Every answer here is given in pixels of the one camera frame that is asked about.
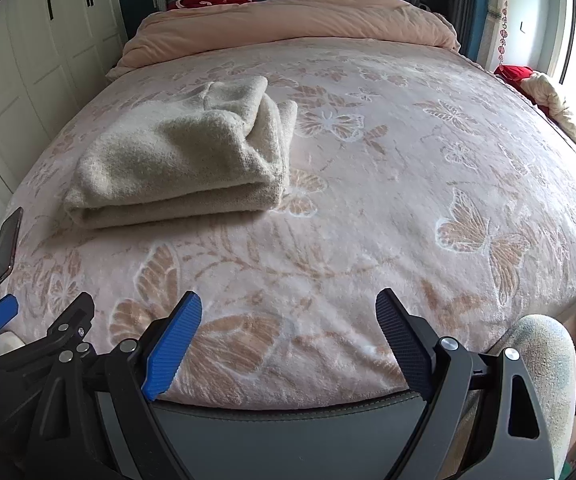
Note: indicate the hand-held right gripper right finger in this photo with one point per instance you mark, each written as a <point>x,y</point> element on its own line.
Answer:
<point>403,350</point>

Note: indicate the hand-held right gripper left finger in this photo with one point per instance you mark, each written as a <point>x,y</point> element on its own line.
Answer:
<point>173,345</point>

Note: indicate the cream knitted blanket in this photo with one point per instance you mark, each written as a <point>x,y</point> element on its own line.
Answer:
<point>168,160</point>

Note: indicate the black smartphone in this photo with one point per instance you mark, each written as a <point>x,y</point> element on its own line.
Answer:
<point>5,250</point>

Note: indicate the person's leg in fuzzy pants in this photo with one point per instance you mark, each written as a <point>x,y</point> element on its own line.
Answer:
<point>543,360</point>

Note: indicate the pink butterfly blanket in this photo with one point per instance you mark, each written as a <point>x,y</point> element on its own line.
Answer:
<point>368,210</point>

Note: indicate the white wardrobe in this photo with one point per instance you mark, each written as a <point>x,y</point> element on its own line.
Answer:
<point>28,60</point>

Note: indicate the cream quilt by window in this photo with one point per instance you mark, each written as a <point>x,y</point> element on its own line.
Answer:
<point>568,115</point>

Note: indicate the red cushion by window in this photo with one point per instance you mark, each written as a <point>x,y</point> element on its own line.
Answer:
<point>515,75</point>

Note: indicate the pink duvet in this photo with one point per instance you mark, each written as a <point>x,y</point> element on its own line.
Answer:
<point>293,15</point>

